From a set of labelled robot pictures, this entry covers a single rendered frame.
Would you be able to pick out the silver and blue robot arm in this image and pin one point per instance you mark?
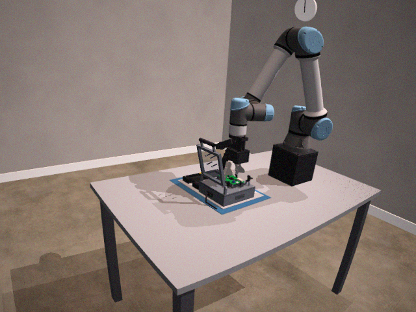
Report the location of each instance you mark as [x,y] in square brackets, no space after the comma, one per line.
[311,120]

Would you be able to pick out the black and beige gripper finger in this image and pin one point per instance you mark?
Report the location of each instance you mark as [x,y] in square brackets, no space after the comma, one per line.
[226,166]
[239,168]

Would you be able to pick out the green circuit board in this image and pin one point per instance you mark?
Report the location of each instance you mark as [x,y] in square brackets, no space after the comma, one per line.
[233,180]

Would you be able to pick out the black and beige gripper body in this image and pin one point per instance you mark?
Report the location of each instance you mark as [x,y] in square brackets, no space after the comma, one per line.
[237,152]

